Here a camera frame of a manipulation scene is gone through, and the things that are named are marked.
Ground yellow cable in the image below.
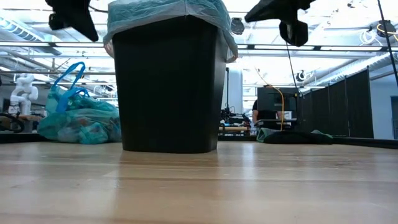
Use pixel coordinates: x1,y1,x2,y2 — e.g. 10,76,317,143
253,65,285,132

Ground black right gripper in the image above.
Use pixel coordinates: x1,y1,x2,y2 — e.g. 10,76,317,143
244,0,317,24

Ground black room divider panels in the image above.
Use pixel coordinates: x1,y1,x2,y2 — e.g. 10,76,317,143
297,67,374,139

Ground person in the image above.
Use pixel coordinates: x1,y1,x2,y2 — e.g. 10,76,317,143
251,84,283,130

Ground black background monitor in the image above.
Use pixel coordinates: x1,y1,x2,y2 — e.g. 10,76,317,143
257,86,299,112

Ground silver ceiling duct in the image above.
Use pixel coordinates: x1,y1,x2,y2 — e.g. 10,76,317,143
0,9,63,56

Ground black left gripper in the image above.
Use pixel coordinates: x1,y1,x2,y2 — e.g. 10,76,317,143
45,0,100,43

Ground black background cable loop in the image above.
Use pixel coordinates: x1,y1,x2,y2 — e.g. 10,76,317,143
0,112,25,134

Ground blue plastic trash bag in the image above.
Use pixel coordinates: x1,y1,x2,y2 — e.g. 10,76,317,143
103,0,239,63

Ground black crumpled bag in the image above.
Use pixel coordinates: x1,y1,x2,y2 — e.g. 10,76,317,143
263,129,334,146

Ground thick black diagonal cable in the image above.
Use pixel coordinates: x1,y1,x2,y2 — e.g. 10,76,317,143
377,0,398,88

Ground black trash bin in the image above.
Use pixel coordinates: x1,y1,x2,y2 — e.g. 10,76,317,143
111,14,228,154

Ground wooden background table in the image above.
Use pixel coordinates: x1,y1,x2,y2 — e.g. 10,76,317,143
218,125,250,132
12,114,44,123

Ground white building column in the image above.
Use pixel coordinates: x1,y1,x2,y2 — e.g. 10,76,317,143
221,67,244,114

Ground black background station frame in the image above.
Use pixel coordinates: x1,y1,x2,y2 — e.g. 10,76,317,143
225,67,231,110

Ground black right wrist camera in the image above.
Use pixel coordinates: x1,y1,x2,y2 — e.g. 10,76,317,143
279,19,309,47

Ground black ceiling cable reel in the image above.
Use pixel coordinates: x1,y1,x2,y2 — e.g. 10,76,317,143
369,19,398,43
230,17,246,36

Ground teal drawstring trash bag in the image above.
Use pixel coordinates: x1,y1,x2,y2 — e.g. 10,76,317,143
37,61,123,145

